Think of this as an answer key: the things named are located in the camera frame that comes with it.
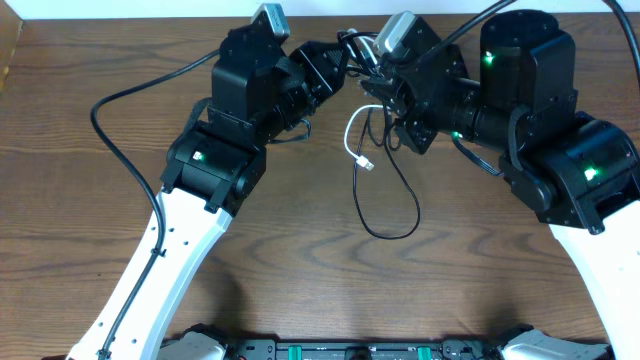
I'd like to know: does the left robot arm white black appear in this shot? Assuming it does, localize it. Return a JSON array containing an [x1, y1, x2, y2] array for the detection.
[[69, 25, 349, 359]]

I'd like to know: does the white usb cable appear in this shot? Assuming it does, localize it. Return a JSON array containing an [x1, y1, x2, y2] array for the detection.
[[343, 27, 386, 172]]

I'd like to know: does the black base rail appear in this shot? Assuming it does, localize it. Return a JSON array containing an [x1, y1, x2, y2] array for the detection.
[[159, 323, 614, 360]]

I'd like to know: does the thin black cable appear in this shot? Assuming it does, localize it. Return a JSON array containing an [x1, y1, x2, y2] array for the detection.
[[352, 107, 422, 241]]

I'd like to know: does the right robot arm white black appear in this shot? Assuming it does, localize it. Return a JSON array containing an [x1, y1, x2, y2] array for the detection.
[[363, 1, 639, 359]]

